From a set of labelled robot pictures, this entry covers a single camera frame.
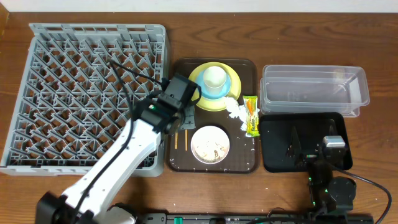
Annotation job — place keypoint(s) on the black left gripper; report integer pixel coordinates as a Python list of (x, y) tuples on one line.
[(185, 121)]

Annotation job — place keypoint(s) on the clear plastic container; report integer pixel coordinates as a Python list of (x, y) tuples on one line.
[(313, 89)]

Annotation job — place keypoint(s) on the wooden chopstick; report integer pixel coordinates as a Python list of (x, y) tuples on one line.
[(176, 141), (186, 140)]

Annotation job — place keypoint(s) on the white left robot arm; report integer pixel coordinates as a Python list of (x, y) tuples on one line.
[(89, 200)]

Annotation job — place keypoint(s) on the yellow-green plate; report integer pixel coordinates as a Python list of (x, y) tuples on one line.
[(219, 104)]

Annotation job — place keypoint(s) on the white bowl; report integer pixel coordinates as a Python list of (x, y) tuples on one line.
[(210, 144)]

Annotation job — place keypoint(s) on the green orange snack wrapper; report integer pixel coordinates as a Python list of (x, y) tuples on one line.
[(250, 103)]

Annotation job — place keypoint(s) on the grey plastic dish rack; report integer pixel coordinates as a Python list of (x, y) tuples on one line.
[(72, 101)]

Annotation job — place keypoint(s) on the white cup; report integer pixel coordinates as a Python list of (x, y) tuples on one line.
[(214, 79)]

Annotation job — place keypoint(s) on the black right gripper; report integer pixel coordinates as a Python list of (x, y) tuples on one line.
[(311, 156)]

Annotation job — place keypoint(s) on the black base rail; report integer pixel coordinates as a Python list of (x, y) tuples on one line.
[(275, 216)]

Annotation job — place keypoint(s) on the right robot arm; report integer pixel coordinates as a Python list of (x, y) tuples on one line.
[(332, 197)]

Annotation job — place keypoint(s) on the white napkin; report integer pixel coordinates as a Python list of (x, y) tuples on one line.
[(236, 111)]

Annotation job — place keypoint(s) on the dark brown serving tray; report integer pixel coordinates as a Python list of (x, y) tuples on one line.
[(243, 156)]

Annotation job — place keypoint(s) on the light blue small plate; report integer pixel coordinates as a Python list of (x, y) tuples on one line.
[(224, 91)]

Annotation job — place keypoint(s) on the black waste tray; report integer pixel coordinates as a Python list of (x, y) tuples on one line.
[(275, 130)]

